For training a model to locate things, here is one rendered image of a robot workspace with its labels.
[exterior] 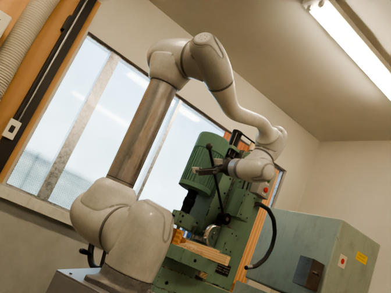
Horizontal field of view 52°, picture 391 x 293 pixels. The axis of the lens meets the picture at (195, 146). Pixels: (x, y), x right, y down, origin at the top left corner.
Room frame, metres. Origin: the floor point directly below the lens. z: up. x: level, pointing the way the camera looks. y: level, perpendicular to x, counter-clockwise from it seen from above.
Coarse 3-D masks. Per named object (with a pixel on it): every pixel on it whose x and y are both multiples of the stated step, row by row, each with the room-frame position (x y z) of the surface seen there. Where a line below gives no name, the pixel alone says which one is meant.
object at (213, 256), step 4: (192, 244) 1.93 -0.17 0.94; (200, 248) 1.87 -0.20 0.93; (204, 248) 1.85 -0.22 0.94; (204, 252) 1.84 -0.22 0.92; (208, 252) 1.82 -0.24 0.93; (212, 252) 1.80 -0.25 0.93; (216, 252) 1.78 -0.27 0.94; (204, 256) 1.84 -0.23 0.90; (208, 256) 1.82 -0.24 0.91; (212, 256) 1.80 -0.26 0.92; (216, 256) 1.78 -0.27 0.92; (220, 256) 1.76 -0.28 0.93; (224, 256) 1.74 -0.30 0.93; (228, 256) 1.73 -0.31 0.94; (212, 260) 1.82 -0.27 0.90; (216, 260) 1.77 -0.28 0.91; (220, 260) 1.75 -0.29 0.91; (224, 260) 1.74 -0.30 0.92; (228, 260) 1.74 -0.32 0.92; (224, 264) 1.73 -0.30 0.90
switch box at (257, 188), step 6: (276, 174) 2.14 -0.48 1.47; (252, 186) 2.12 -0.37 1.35; (258, 186) 2.09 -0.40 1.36; (264, 186) 2.10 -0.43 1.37; (270, 186) 2.12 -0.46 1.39; (252, 192) 2.12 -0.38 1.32; (258, 192) 2.09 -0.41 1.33; (264, 192) 2.11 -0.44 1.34; (270, 192) 2.14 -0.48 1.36; (264, 198) 2.13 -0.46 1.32
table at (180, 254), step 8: (176, 248) 1.76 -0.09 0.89; (184, 248) 1.72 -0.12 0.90; (168, 256) 1.78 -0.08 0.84; (176, 256) 1.74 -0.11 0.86; (184, 256) 1.72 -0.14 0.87; (192, 256) 1.74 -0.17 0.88; (200, 256) 1.77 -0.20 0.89; (184, 264) 1.73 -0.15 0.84; (192, 264) 1.75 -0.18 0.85; (200, 264) 1.78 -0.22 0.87; (208, 264) 1.80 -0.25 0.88; (216, 264) 1.83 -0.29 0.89; (208, 272) 1.81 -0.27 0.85
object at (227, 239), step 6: (222, 228) 2.03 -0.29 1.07; (228, 228) 2.00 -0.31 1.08; (222, 234) 2.02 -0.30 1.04; (228, 234) 1.99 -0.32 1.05; (234, 234) 2.01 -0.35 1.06; (216, 240) 2.04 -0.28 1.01; (222, 240) 2.01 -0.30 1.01; (228, 240) 1.99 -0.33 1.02; (234, 240) 2.02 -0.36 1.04; (216, 246) 2.02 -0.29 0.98; (222, 246) 1.99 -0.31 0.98; (228, 246) 2.00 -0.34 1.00; (222, 252) 2.01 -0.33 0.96; (228, 252) 2.01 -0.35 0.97
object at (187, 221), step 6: (174, 210) 2.05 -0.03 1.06; (180, 210) 2.01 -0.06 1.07; (180, 216) 2.01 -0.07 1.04; (186, 216) 2.03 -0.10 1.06; (192, 216) 2.06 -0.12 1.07; (174, 222) 2.02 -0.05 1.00; (180, 222) 2.01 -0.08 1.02; (186, 222) 2.04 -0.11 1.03; (192, 222) 2.06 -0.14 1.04; (198, 222) 2.08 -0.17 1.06; (186, 228) 2.05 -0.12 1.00; (192, 228) 2.07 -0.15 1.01
